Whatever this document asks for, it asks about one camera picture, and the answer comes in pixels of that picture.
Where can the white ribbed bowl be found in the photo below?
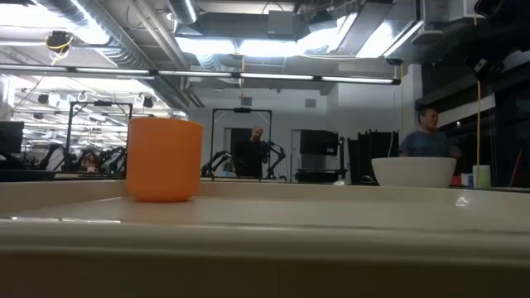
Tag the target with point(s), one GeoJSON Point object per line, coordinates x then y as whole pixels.
{"type": "Point", "coordinates": [414, 171]}

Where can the beige plastic tray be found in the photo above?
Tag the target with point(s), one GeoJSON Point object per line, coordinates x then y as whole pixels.
{"type": "Point", "coordinates": [265, 248]}

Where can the person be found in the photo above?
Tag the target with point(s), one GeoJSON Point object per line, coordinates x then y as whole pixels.
{"type": "Point", "coordinates": [248, 157]}
{"type": "Point", "coordinates": [426, 142]}

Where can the pale green roll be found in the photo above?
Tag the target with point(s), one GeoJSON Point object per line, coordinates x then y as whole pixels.
{"type": "Point", "coordinates": [481, 177]}

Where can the small white blue box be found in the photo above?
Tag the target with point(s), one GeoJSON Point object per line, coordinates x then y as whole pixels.
{"type": "Point", "coordinates": [467, 180]}

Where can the small red box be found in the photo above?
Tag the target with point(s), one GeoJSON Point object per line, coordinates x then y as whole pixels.
{"type": "Point", "coordinates": [456, 181]}

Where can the black folding panel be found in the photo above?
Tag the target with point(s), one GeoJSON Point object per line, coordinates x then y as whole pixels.
{"type": "Point", "coordinates": [374, 153]}

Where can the black equipment cart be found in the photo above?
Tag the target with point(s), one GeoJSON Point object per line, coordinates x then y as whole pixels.
{"type": "Point", "coordinates": [321, 176]}

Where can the long ceiling light bar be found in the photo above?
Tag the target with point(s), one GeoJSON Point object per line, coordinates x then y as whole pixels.
{"type": "Point", "coordinates": [194, 73]}

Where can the orange plastic cup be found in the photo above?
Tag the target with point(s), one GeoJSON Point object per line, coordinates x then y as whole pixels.
{"type": "Point", "coordinates": [164, 161]}

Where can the black round ceiling device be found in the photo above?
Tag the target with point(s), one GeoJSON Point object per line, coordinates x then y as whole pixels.
{"type": "Point", "coordinates": [59, 41]}

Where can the black computer monitor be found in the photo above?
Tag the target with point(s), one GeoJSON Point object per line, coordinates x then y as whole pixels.
{"type": "Point", "coordinates": [10, 136]}

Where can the black wall monitor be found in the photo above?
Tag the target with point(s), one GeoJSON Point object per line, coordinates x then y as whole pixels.
{"type": "Point", "coordinates": [319, 142]}

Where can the round silver duct pipe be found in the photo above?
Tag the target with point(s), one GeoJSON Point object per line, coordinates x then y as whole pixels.
{"type": "Point", "coordinates": [182, 10]}

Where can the large corrugated silver duct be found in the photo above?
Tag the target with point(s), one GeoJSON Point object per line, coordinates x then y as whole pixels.
{"type": "Point", "coordinates": [120, 45]}

